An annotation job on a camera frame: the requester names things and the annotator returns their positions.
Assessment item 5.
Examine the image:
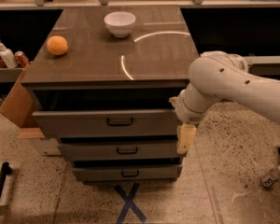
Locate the grey drawer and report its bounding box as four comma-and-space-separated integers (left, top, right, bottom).
33, 109, 178, 138
72, 164, 182, 183
58, 137, 184, 161

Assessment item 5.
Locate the grey bottom drawer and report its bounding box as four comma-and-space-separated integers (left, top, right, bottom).
72, 164, 182, 183

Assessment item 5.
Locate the grey top drawer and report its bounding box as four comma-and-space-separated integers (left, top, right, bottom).
33, 109, 178, 138

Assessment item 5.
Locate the clear plastic bottle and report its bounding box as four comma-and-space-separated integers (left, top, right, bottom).
260, 165, 280, 188

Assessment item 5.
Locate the white ceramic bowl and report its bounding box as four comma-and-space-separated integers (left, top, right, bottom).
104, 11, 135, 38

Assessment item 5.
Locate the brown cardboard box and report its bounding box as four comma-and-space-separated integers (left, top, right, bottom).
0, 65, 37, 128

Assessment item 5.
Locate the grey drawer cabinet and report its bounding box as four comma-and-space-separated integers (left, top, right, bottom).
21, 5, 200, 184

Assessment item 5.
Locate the grey middle drawer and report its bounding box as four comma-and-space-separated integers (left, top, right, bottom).
58, 137, 184, 161

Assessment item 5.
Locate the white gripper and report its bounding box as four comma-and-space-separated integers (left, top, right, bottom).
169, 84, 221, 154

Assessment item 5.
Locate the orange fruit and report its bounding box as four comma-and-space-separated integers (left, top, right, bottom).
47, 35, 68, 56

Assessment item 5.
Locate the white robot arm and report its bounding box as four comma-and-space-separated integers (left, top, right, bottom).
170, 51, 280, 154

